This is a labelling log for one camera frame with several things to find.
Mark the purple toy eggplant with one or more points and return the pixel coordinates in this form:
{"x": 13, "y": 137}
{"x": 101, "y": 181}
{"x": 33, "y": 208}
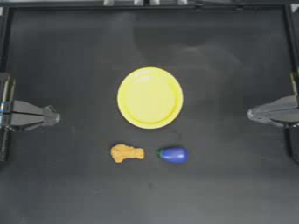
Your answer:
{"x": 174, "y": 154}

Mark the yellow round plate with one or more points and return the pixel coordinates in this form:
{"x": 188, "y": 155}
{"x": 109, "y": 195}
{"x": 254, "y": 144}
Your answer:
{"x": 150, "y": 97}

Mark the orange fried chicken toy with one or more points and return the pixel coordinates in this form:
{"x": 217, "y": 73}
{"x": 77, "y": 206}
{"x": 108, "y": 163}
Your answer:
{"x": 126, "y": 152}

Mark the black table frame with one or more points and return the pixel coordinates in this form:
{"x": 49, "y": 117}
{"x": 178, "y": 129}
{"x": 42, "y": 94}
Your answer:
{"x": 78, "y": 5}

